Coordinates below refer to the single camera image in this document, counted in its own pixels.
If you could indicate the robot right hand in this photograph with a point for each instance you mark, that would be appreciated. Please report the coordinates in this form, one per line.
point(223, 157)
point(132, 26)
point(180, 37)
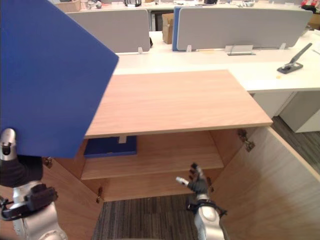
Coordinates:
point(198, 182)

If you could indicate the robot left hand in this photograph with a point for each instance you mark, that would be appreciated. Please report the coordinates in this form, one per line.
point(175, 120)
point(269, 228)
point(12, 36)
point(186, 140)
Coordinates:
point(11, 162)

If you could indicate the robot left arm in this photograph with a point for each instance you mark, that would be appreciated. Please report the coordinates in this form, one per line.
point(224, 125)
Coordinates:
point(32, 215)

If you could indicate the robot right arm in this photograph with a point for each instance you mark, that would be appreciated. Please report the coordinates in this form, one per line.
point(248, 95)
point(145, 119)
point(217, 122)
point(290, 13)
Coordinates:
point(208, 220)

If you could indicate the metal door hinge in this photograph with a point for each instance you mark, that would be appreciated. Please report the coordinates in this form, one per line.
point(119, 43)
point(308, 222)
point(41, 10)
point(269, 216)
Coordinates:
point(210, 185)
point(48, 162)
point(246, 143)
point(99, 195)

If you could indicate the wooden cabinet door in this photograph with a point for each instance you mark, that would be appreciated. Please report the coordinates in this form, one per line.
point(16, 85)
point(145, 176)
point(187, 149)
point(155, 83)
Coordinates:
point(62, 200)
point(270, 185)

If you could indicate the wooden office cabinet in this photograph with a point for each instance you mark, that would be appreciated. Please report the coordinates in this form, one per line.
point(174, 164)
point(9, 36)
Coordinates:
point(160, 130)

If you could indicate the white office desk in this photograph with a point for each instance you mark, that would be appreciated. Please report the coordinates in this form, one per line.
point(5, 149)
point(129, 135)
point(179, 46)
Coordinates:
point(225, 72)

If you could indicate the black heavy-duty stapler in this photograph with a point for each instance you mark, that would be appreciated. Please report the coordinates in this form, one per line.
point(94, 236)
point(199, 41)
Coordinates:
point(295, 61)

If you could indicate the blue divider panel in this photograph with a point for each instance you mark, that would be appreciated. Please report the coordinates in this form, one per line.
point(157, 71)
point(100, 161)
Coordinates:
point(175, 28)

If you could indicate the cardboard box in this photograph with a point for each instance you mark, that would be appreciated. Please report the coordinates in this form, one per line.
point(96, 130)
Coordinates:
point(168, 27)

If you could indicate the grey desk divider panel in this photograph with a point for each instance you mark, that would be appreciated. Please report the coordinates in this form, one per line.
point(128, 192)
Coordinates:
point(242, 27)
point(117, 30)

